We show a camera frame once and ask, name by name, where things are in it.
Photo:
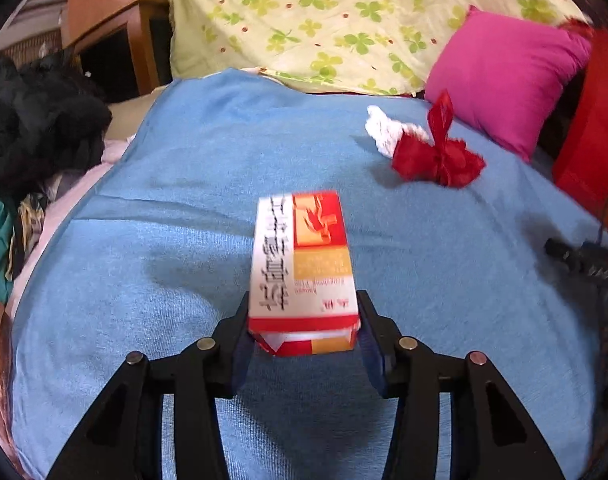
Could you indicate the blue towel blanket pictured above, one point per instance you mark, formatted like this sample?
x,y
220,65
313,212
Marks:
x,y
159,210

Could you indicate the white tissue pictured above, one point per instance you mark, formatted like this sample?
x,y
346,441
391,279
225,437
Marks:
x,y
383,132

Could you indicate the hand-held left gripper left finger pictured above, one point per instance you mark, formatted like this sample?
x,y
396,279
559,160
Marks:
x,y
239,360

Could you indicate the brown wicker screen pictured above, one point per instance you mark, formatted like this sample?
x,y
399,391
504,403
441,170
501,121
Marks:
x,y
29,47

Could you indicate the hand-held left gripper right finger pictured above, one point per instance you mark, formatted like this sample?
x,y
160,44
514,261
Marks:
x,y
373,370

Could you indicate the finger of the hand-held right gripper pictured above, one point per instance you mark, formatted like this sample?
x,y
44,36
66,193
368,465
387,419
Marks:
x,y
563,252

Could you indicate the red white medicine box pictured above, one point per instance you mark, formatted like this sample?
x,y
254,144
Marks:
x,y
294,270

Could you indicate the red knotted plastic bag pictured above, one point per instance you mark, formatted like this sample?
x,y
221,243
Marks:
x,y
433,160

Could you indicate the pink pillow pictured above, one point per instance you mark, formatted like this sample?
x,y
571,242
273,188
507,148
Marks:
x,y
498,75

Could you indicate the clover print yellow sheet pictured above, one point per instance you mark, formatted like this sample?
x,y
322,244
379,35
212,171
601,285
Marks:
x,y
309,20

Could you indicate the red paper shopping bag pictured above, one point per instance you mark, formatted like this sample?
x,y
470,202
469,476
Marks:
x,y
593,135

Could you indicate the low wooden cabinet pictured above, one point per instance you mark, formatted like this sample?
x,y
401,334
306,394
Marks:
x,y
154,45

